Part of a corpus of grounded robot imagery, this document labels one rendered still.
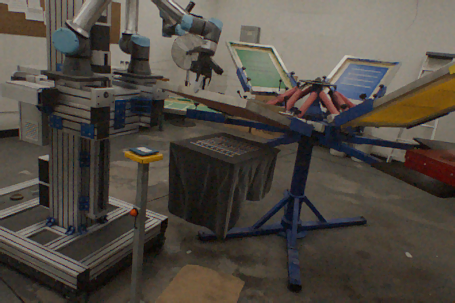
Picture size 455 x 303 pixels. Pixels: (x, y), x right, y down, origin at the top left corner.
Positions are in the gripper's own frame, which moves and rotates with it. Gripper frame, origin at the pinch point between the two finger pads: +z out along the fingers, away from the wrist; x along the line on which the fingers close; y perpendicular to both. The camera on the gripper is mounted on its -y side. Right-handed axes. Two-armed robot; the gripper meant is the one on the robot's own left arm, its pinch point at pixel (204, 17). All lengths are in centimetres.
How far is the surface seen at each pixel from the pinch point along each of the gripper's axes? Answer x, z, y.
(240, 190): 114, -41, 75
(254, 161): 112, -33, 60
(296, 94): 62, 52, 38
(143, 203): 94, -85, 87
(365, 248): 132, 112, 151
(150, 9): -348, 145, 23
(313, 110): 68, 70, 49
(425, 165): 174, 16, 38
